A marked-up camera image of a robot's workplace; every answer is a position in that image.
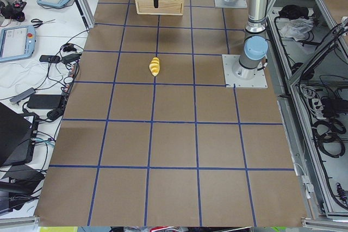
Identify wooden drawer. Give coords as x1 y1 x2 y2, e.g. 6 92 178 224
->
135 0 184 9

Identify wooden drawer cabinet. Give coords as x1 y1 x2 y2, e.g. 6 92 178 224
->
135 0 185 16

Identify toy bread loaf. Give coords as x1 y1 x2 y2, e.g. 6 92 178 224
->
148 57 160 77

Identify scissors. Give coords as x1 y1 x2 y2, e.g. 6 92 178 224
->
30 18 55 28

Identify blue teach pendant near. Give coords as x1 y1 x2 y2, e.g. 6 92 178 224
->
1 25 36 62

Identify white crumpled cloth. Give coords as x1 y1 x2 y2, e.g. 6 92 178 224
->
279 18 314 41

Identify black power adapter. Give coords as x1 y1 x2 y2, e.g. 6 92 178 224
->
27 94 61 109

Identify black laptop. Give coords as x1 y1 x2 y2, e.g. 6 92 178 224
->
1 104 39 167

